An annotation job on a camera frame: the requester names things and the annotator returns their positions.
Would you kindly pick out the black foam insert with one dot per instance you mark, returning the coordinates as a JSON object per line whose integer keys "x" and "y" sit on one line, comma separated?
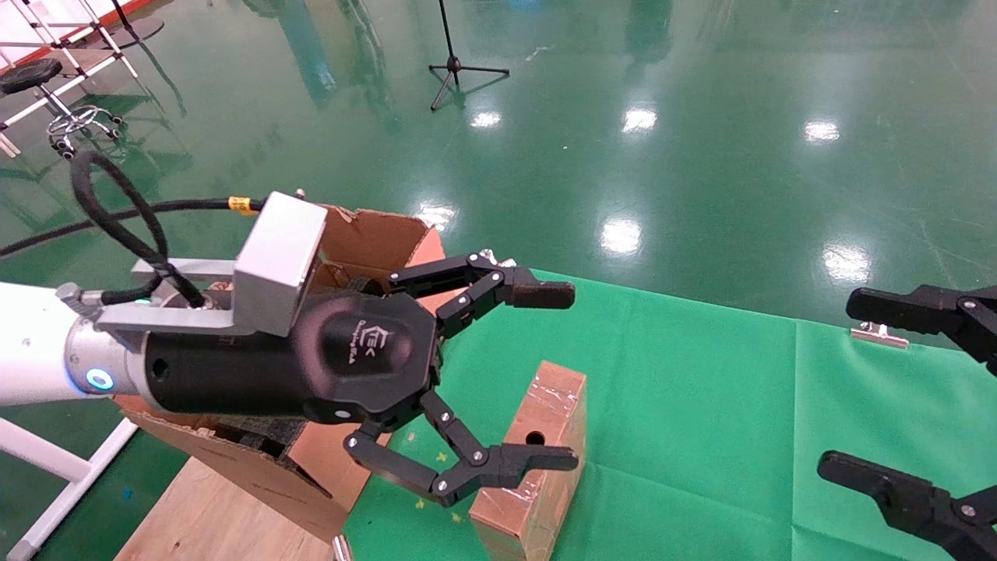
{"x": 362, "y": 282}
{"x": 265, "y": 438}

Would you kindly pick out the black wheeled stool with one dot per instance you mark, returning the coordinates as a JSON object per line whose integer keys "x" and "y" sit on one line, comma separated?
{"x": 31, "y": 74}

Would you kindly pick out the small taped cardboard box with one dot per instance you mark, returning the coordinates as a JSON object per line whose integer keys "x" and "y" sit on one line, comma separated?
{"x": 549, "y": 405}

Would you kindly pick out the white metal rack frame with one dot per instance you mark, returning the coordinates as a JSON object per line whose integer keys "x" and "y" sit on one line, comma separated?
{"x": 78, "y": 78}

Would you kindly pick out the large open cardboard carton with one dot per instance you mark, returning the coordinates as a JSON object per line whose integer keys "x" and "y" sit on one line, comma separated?
{"x": 249, "y": 475}

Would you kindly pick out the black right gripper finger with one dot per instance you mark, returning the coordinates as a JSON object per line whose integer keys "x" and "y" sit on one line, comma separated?
{"x": 896, "y": 491}
{"x": 903, "y": 308}

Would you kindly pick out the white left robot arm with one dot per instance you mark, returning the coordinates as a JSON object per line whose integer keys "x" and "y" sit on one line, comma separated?
{"x": 31, "y": 343}

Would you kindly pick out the black round stand base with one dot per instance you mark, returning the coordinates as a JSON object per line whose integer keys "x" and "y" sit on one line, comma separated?
{"x": 132, "y": 33}

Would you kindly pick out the white table leg frame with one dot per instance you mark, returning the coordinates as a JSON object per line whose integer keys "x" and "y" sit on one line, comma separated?
{"x": 39, "y": 453}

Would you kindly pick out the silver metal cloth clip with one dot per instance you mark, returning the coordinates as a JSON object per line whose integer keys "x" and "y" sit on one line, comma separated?
{"x": 488, "y": 255}
{"x": 880, "y": 336}
{"x": 343, "y": 549}

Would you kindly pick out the black tripod stand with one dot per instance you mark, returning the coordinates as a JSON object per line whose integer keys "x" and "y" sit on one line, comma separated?
{"x": 454, "y": 64}

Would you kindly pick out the green table cloth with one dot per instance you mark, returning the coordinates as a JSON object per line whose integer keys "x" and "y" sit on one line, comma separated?
{"x": 701, "y": 436}

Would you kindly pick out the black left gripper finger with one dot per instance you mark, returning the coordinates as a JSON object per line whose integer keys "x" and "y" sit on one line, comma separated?
{"x": 537, "y": 458}
{"x": 537, "y": 294}

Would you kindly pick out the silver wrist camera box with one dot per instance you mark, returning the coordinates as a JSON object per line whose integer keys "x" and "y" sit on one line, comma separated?
{"x": 276, "y": 257}

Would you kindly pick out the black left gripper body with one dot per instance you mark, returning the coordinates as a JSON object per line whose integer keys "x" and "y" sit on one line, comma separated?
{"x": 358, "y": 358}

